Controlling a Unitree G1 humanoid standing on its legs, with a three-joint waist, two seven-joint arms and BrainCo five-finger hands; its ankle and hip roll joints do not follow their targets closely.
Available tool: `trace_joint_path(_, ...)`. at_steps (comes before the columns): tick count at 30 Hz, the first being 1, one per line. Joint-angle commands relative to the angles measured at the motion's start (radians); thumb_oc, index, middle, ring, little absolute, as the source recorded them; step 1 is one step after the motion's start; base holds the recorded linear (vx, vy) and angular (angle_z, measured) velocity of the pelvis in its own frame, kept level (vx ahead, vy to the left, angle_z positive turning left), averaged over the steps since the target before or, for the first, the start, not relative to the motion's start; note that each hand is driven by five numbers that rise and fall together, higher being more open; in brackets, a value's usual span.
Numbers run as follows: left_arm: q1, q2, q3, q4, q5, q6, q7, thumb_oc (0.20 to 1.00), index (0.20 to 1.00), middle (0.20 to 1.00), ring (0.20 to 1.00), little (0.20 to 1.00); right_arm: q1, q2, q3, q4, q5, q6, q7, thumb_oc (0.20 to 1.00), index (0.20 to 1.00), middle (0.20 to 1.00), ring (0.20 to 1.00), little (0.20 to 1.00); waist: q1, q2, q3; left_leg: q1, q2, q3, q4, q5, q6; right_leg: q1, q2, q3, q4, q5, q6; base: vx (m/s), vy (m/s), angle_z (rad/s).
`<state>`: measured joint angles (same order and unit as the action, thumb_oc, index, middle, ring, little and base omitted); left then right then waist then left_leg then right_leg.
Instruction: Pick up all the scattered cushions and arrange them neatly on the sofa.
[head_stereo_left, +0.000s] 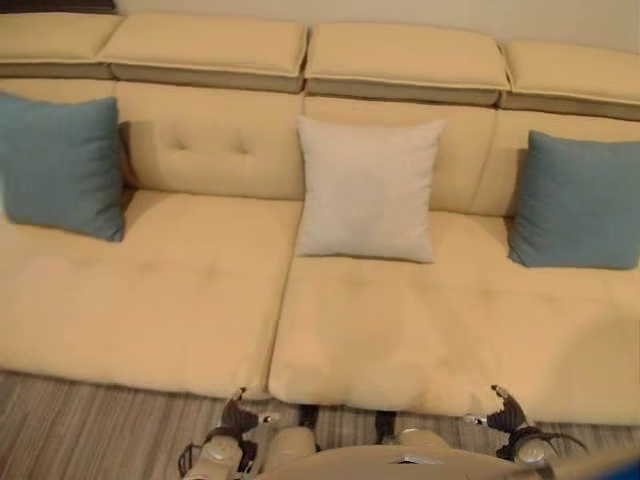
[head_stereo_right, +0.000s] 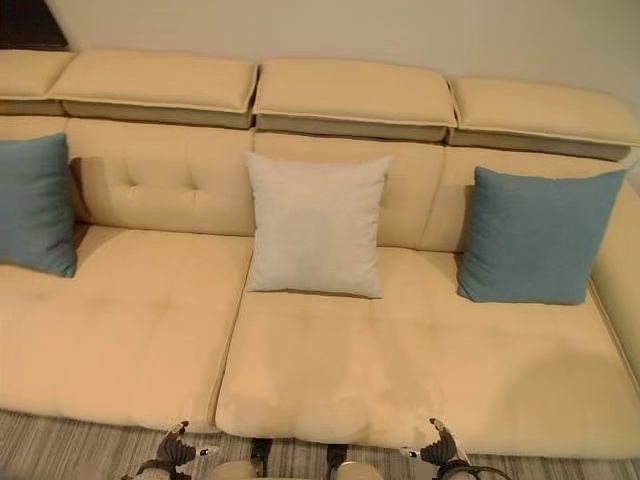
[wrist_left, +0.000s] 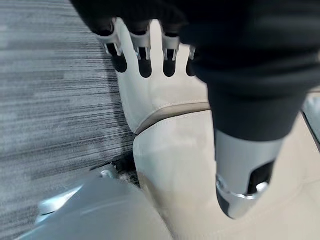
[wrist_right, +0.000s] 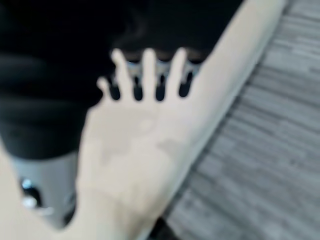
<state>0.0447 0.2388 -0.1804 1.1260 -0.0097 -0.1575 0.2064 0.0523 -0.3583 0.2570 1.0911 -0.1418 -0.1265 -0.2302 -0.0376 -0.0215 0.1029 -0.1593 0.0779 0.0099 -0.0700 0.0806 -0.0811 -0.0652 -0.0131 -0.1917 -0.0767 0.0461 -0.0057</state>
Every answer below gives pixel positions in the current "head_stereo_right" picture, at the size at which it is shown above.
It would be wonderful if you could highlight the grey striped rug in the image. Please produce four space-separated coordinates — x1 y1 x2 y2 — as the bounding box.
0 407 640 480

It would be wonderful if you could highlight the cream sofa headrest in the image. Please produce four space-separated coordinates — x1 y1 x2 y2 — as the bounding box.
446 76 635 164
251 59 459 147
0 49 77 117
46 49 260 134

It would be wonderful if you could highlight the dark wooden furniture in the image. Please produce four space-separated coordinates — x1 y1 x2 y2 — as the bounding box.
0 0 69 52

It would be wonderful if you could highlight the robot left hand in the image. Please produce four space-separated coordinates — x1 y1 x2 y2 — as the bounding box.
157 420 220 474

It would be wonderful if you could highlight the blue square cushion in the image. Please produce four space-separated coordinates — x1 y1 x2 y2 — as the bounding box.
0 131 79 279
456 165 629 306

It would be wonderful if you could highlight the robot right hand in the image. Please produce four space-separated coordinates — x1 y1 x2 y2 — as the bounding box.
399 417 465 470

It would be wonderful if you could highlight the cream leather sofa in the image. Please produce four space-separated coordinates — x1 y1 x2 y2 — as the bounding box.
0 48 640 447

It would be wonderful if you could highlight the white square cushion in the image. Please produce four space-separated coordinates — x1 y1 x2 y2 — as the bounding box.
243 150 394 300

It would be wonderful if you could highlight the cream sofa seat pad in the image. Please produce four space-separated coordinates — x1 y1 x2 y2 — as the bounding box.
0 222 254 434
213 248 640 447

